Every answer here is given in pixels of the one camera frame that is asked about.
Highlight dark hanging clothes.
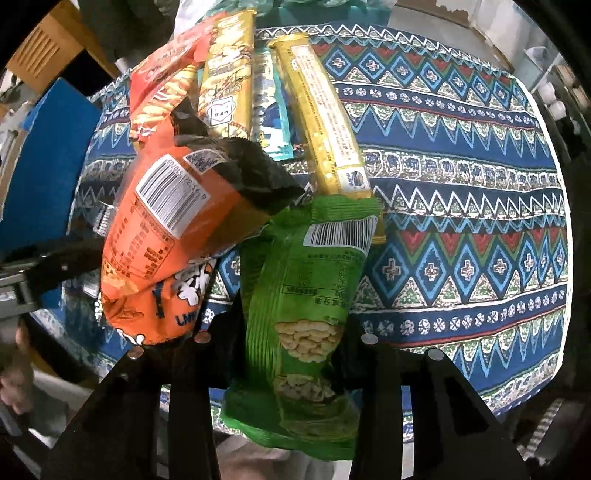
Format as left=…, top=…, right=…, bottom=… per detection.
left=78, top=0, right=185, bottom=65

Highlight green snack bag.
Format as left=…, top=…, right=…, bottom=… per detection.
left=221, top=194, right=384, bottom=462

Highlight teal snack packet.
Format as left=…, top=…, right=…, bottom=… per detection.
left=252, top=51, right=305, bottom=162

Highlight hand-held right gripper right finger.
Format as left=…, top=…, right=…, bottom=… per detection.
left=337, top=310, right=532, bottom=480

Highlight blue box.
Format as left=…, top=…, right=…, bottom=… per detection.
left=0, top=78, right=102, bottom=259

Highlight dark shelf unit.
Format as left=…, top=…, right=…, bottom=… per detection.
left=531, top=46, right=591, bottom=162

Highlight orange snack bag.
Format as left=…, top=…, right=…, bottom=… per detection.
left=99, top=138, right=305, bottom=347

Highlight long yellow snack packet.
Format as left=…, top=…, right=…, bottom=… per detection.
left=268, top=34, right=386, bottom=245

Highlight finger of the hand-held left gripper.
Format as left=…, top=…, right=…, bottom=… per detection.
left=0, top=236, right=106, bottom=303

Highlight patterned blue tablecloth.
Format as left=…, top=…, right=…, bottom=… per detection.
left=34, top=23, right=571, bottom=444

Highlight yellow cartoon snack packet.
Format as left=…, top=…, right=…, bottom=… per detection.
left=196, top=11, right=257, bottom=139

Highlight wooden cabinet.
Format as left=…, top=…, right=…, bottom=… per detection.
left=7, top=0, right=121, bottom=93

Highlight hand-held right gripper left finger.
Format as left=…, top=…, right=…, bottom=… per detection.
left=44, top=295, right=250, bottom=480

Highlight person's left hand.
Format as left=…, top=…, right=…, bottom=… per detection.
left=0, top=318, right=38, bottom=416

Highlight red snack bag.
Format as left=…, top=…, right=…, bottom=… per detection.
left=128, top=23, right=218, bottom=148

